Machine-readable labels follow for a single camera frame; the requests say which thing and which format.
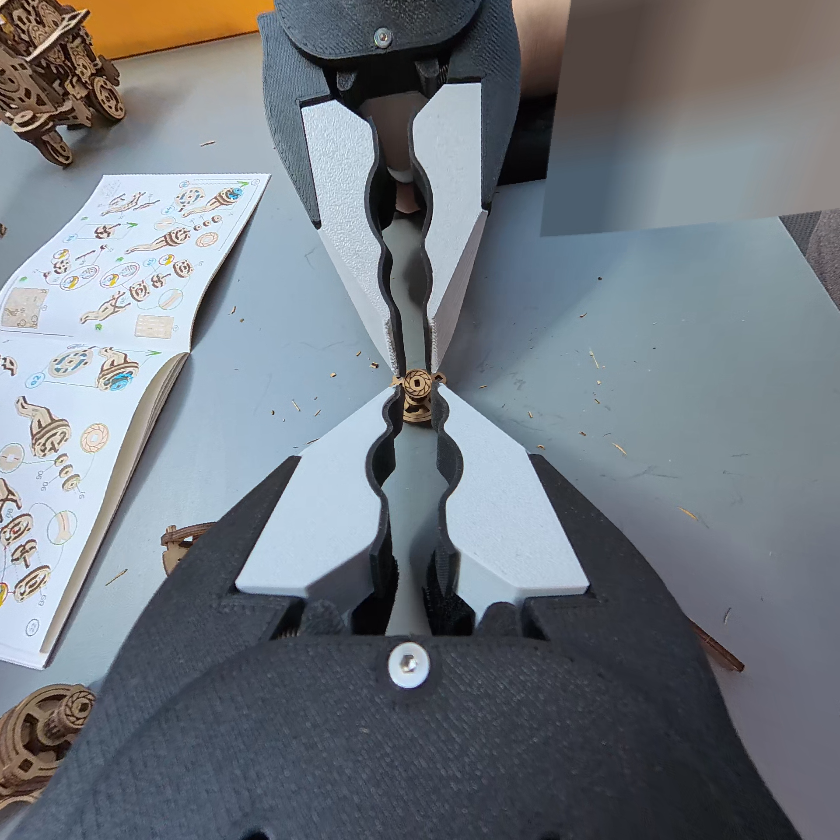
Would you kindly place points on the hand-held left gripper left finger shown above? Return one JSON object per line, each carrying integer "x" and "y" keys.
{"x": 308, "y": 518}

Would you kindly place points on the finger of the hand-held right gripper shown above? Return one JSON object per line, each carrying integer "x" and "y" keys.
{"x": 341, "y": 197}
{"x": 456, "y": 197}

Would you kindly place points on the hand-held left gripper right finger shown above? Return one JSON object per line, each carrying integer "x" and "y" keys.
{"x": 518, "y": 518}

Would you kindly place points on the small wooden gear part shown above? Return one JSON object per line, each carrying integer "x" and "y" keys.
{"x": 417, "y": 384}

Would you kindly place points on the person's right forearm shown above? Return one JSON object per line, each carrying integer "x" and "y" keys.
{"x": 538, "y": 46}

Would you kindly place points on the wooden robot model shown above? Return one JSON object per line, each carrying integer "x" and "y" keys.
{"x": 46, "y": 79}

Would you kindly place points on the wooden half-disc hook assembly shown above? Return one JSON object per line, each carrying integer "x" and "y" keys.
{"x": 176, "y": 544}

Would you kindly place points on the yellow panel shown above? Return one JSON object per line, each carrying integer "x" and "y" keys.
{"x": 177, "y": 26}

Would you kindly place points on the illustrated instruction booklet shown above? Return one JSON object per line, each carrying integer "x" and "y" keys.
{"x": 131, "y": 275}

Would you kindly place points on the flat dark wooden piece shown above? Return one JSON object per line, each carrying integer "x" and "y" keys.
{"x": 722, "y": 653}

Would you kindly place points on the round wooden wheel assembly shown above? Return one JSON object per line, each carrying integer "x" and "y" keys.
{"x": 39, "y": 735}

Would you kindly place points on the dark grey fabric seat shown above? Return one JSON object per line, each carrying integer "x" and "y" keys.
{"x": 817, "y": 249}

